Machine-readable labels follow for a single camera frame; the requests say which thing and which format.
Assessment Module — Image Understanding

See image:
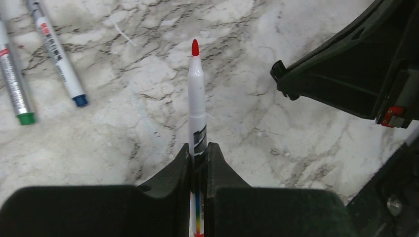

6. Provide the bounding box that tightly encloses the white marker pen green tip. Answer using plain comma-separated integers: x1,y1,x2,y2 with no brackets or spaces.
0,20,36,126

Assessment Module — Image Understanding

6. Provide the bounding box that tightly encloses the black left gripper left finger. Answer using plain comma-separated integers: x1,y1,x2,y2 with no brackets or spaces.
0,145,190,237

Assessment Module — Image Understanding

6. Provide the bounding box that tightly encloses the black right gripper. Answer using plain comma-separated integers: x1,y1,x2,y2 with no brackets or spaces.
270,0,419,128

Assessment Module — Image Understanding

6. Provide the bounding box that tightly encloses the white marker pen red end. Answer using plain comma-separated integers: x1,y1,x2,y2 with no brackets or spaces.
187,39,207,237

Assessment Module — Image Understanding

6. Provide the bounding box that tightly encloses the grey marker pen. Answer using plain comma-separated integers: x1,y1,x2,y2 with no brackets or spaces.
25,0,88,108

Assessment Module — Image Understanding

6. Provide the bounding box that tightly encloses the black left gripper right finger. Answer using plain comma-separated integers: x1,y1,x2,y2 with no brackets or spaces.
205,143,357,237

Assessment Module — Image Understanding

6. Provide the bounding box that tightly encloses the black mounting rail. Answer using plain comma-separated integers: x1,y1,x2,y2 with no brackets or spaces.
347,138,419,237

